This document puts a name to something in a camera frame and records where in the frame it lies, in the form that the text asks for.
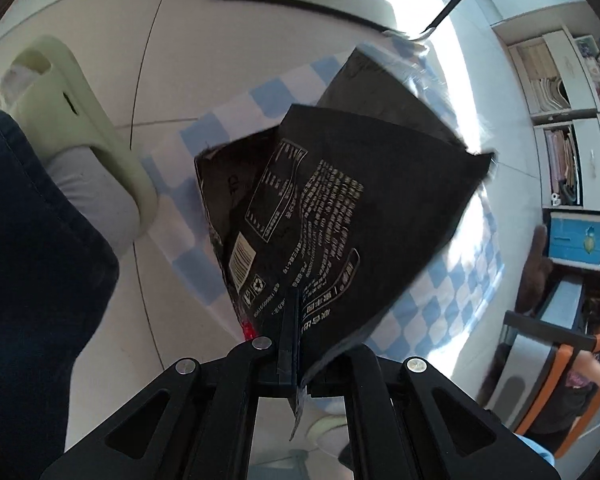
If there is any person's right leg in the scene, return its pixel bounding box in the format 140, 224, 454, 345
517, 432, 556, 466

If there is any blue drawer box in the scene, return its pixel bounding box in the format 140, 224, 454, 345
549, 212, 600, 273

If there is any person's green slipper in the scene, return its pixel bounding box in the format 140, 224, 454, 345
307, 402, 351, 458
0, 35, 160, 241

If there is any person's left leg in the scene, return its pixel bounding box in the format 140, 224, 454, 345
0, 109, 121, 480

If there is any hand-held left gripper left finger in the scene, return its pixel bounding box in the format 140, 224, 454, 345
40, 287, 301, 480

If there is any grey orange office chair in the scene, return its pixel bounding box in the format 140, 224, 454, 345
480, 275, 600, 461

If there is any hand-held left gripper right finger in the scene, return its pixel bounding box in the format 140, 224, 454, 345
302, 344, 561, 480

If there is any person's right green slipper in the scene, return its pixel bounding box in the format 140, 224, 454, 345
307, 402, 351, 458

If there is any black item in clear bag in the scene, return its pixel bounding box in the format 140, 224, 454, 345
315, 42, 473, 153

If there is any person's leg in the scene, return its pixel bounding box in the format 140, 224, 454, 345
517, 432, 556, 466
0, 109, 121, 480

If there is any white shelf unit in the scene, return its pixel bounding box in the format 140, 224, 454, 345
492, 25, 600, 216

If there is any person's left green slipper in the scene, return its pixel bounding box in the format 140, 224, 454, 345
0, 35, 160, 241

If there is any person's left grey sock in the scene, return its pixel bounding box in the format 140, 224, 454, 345
0, 57, 142, 257

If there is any brown plush toy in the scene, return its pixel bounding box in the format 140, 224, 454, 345
515, 222, 556, 316

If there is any black printed packet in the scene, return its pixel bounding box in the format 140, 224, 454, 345
194, 104, 496, 443

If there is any blue white checkered mat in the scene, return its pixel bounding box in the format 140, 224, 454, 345
139, 35, 506, 368

